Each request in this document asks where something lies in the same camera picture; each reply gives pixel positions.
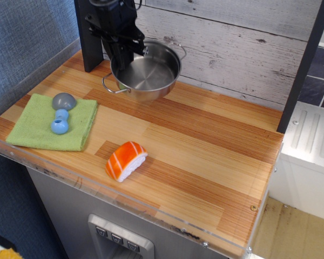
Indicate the blue grey toy mushroom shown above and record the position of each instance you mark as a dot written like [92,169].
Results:
[62,103]

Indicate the stainless steel pot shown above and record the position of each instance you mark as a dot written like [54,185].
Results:
[149,77]

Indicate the left dark grey post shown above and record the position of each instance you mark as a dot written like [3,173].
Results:
[91,46]

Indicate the salmon nigiri sushi toy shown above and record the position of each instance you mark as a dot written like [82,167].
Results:
[125,160]

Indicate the green cloth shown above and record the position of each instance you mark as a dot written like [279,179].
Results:
[38,126]

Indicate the right dark grey post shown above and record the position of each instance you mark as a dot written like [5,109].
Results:
[307,58]

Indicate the clear acrylic table edge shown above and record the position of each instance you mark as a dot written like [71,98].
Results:
[207,239]

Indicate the white appliance with ridges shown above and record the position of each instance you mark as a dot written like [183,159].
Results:
[298,179]

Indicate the dark grey post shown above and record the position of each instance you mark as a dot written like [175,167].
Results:
[91,46]
[307,58]

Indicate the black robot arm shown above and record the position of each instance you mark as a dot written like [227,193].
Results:
[114,22]

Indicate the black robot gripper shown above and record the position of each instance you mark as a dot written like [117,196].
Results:
[114,22]

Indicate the silver button panel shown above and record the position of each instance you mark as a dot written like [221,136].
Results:
[113,241]

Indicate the grey cabinet front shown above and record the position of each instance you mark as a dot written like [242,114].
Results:
[69,206]

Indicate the orange object at corner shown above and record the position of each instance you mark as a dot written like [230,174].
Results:
[9,254]

